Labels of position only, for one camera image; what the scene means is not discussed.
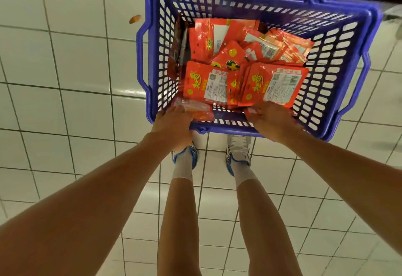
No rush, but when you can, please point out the person's left hand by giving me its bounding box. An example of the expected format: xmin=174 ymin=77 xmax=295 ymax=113
xmin=151 ymin=103 xmax=196 ymax=154

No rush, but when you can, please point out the grey shoe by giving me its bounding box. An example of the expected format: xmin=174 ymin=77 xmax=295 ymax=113
xmin=173 ymin=144 xmax=201 ymax=170
xmin=225 ymin=134 xmax=253 ymax=176

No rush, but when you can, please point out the person's right leg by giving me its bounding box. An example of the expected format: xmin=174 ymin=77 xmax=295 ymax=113
xmin=229 ymin=160 xmax=302 ymax=276

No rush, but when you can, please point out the person's right hand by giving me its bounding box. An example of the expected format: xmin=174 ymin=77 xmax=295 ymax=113
xmin=245 ymin=100 xmax=302 ymax=144

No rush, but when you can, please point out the person's left forearm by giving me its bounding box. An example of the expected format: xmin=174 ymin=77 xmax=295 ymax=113
xmin=0 ymin=131 xmax=189 ymax=276

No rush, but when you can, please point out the blue plastic basket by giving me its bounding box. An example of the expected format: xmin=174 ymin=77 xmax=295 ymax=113
xmin=136 ymin=0 xmax=383 ymax=142

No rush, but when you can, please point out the person's left leg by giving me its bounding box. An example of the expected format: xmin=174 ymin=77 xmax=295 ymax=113
xmin=157 ymin=150 xmax=203 ymax=276

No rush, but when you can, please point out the grey left shoe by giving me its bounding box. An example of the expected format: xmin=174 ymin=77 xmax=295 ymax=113
xmin=173 ymin=144 xmax=201 ymax=170

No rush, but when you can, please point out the person's right forearm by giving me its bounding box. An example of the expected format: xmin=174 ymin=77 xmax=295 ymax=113
xmin=283 ymin=125 xmax=402 ymax=255

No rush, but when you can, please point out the person's leg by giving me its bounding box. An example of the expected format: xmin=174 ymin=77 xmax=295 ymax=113
xmin=229 ymin=160 xmax=302 ymax=276
xmin=157 ymin=150 xmax=203 ymax=276

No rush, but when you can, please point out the pile of red seasoning packets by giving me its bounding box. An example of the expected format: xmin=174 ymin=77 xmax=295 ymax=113
xmin=166 ymin=18 xmax=314 ymax=110

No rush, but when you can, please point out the grey right shoe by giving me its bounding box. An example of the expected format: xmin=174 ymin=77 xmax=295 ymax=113
xmin=225 ymin=134 xmax=253 ymax=176

